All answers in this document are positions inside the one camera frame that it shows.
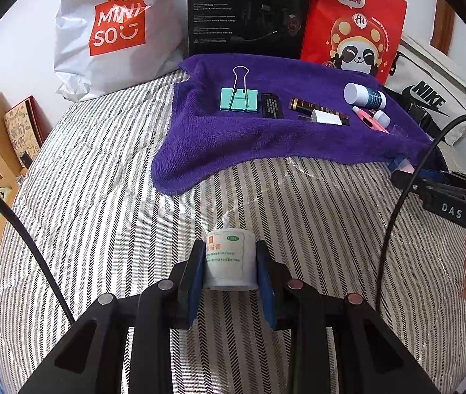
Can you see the white Miniso plastic bag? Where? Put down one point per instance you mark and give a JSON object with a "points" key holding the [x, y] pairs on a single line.
{"points": [[103, 46]]}

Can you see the pink earbud case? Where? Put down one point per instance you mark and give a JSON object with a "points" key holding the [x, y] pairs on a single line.
{"points": [[401, 164]]}

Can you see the clear plastic cup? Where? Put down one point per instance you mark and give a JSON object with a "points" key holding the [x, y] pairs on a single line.
{"points": [[397, 132]]}

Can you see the striped bed cover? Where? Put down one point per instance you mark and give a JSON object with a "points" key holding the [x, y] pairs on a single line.
{"points": [[91, 207]]}

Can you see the black gold cosmetic tube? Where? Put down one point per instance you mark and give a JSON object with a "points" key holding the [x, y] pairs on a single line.
{"points": [[305, 108]]}

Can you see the red panda paper bag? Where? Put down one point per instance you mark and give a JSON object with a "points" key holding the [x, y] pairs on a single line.
{"points": [[358, 35]]}

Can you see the purple towel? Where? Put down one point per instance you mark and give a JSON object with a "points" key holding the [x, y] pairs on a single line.
{"points": [[203, 140]]}

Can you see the white charger plug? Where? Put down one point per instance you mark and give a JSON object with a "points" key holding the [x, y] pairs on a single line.
{"points": [[322, 117]]}

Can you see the black rectangular battery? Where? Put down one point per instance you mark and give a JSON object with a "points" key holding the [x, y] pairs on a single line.
{"points": [[271, 106]]}

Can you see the pink small tube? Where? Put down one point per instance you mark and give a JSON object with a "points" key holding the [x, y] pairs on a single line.
{"points": [[368, 120]]}

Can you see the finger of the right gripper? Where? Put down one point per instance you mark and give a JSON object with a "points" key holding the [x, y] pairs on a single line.
{"points": [[421, 182], [450, 178]]}

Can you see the white Nike waist bag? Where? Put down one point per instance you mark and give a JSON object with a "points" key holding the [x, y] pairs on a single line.
{"points": [[429, 83]]}

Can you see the teal binder clip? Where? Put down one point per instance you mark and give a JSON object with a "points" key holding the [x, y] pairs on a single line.
{"points": [[239, 98]]}

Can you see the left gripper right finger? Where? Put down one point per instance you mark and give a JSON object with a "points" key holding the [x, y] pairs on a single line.
{"points": [[334, 340]]}

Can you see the black Hecate product box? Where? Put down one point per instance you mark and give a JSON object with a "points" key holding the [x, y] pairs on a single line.
{"points": [[263, 27]]}

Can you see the white tape roll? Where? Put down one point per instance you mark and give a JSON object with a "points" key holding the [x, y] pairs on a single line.
{"points": [[230, 260]]}

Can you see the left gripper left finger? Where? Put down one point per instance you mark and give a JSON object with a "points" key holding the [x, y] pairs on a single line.
{"points": [[89, 357]]}

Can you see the white blue bottle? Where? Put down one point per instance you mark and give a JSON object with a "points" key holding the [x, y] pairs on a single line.
{"points": [[364, 97]]}

